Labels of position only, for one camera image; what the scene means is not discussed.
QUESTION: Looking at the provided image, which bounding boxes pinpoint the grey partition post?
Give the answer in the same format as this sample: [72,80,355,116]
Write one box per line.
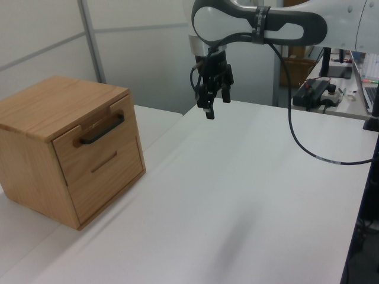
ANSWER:
[78,0,107,85]

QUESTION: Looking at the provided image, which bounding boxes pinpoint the brown cardboard box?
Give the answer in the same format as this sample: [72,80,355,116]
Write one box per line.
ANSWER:
[280,56,317,88]

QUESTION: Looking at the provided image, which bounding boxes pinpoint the wooden two-drawer cabinet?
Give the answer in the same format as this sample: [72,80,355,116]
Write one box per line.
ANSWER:
[0,75,146,231]

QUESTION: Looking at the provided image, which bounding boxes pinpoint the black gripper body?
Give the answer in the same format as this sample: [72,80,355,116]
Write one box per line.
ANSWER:
[198,50,230,89]

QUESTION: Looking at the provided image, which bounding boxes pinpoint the wooden drawer with slot pull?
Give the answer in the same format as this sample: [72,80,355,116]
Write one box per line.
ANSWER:
[65,135,146,227]

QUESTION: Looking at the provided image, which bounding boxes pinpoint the silver laptop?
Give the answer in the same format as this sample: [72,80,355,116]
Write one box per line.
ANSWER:
[349,50,379,115]

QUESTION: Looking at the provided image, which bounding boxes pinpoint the white partition end post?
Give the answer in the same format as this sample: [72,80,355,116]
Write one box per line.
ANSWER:
[271,44,290,108]

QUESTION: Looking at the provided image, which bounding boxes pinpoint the black power supply box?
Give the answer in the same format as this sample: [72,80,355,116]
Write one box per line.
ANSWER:
[293,79,331,108]

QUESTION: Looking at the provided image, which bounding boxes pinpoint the black metal drawer handle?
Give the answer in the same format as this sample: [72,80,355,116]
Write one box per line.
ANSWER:
[79,109,126,146]

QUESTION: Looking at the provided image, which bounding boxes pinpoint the black monitor stand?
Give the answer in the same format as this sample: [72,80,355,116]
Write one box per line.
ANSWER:
[319,47,353,79]

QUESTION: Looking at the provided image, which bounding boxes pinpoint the white emergency stop button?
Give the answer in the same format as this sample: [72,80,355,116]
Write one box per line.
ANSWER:
[321,84,344,107]

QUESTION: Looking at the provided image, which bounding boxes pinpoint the black metal pole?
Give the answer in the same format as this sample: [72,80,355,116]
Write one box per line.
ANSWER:
[363,85,379,133]

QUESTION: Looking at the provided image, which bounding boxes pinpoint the wooden drawer with handle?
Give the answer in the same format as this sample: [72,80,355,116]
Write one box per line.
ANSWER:
[52,94,139,186]

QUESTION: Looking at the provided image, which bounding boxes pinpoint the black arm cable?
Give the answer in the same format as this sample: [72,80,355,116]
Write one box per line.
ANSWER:
[189,31,374,165]

